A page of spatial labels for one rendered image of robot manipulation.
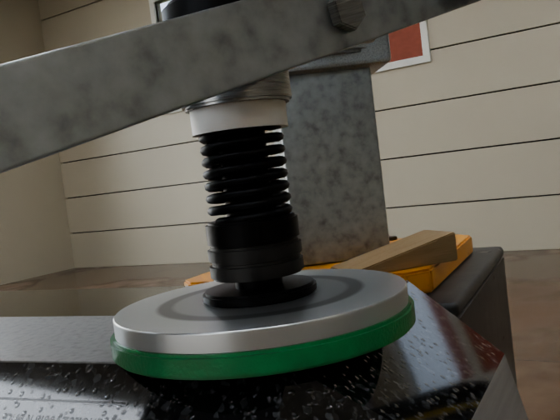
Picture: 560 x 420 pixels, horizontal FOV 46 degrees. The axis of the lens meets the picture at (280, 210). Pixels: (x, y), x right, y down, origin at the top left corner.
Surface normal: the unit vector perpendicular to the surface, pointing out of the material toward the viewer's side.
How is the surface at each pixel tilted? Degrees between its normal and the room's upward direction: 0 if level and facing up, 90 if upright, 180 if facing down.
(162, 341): 90
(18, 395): 45
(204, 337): 90
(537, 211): 90
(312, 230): 90
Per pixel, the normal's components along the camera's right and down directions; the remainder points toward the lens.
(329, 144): 0.08, 0.04
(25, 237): 0.84, -0.07
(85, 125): 0.59, -0.03
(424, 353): 0.41, -0.86
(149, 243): -0.52, 0.11
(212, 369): -0.28, 0.08
